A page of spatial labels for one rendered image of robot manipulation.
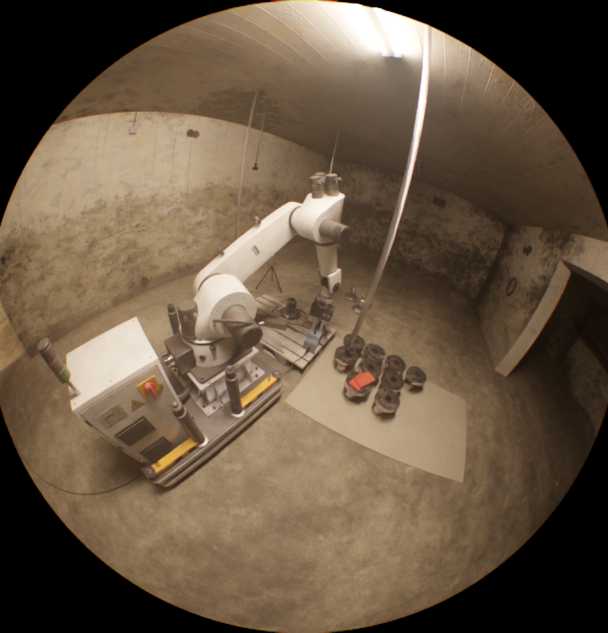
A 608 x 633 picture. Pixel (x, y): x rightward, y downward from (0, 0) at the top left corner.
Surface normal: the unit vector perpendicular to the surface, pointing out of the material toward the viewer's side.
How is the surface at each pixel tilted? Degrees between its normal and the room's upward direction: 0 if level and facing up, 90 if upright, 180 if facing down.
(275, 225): 90
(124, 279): 90
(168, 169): 90
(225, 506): 0
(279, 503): 0
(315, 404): 0
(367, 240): 90
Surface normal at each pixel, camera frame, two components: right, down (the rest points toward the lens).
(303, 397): 0.17, -0.80
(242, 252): 0.64, 0.54
